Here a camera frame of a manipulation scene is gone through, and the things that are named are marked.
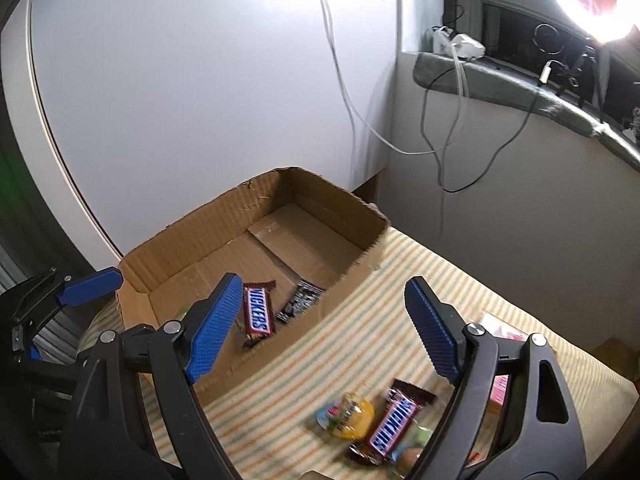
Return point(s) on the small green candy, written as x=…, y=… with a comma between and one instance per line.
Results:
x=418, y=436

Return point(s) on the white power adapter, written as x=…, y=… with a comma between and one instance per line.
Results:
x=447, y=43

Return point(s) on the small black candy packet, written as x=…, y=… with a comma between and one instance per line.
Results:
x=304, y=296

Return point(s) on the white plug connector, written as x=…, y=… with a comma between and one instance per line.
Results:
x=545, y=73

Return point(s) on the green snack packet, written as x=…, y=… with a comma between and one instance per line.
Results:
x=182, y=313

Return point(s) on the brown cardboard box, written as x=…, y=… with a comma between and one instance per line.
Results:
x=283, y=226

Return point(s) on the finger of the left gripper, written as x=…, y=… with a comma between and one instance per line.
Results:
x=34, y=302

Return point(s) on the white wardrobe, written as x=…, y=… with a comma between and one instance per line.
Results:
x=131, y=113

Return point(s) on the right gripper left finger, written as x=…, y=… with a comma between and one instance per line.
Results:
x=107, y=434

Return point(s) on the yellow toy egg snack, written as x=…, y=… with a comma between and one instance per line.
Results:
x=348, y=418

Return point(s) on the packaged sliced bread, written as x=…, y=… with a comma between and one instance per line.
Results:
x=500, y=330

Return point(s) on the brown chocolate egg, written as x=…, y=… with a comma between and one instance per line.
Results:
x=406, y=459

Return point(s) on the Snickers bar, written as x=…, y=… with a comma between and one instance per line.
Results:
x=403, y=402
x=258, y=313

